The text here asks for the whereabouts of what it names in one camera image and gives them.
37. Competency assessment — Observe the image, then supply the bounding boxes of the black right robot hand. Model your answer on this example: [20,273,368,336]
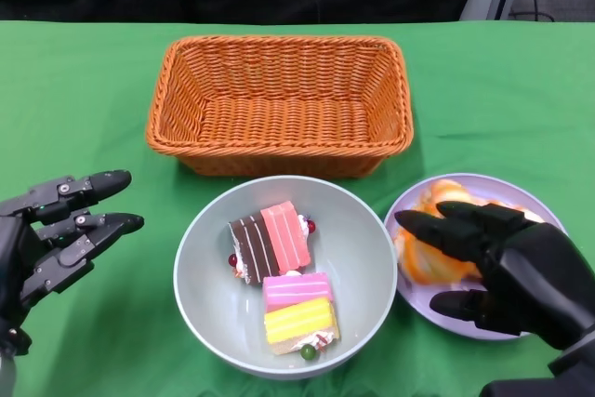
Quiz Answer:
[393,200,595,351]

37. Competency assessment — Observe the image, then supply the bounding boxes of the grey-green bowl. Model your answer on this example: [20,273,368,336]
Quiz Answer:
[173,175,399,380]

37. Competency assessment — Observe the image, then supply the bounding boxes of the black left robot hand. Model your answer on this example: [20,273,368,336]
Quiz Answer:
[0,168,145,324]

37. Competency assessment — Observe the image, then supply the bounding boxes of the magenta striped cake slice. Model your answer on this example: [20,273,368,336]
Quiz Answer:
[262,271,335,314]

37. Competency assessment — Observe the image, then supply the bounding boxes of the oval orange bread loaf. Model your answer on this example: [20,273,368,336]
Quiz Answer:
[393,177,483,287]

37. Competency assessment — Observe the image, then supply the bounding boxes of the lavender plate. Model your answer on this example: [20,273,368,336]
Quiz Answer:
[383,172,571,341]

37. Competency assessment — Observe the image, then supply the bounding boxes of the chocolate striped cake slice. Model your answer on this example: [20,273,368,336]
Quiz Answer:
[227,211,283,285]

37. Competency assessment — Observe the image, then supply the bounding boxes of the orange wicker basket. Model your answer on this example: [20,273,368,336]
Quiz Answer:
[145,33,415,179]

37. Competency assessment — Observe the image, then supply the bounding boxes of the yellow striped cake slice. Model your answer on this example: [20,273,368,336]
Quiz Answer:
[263,297,340,362]

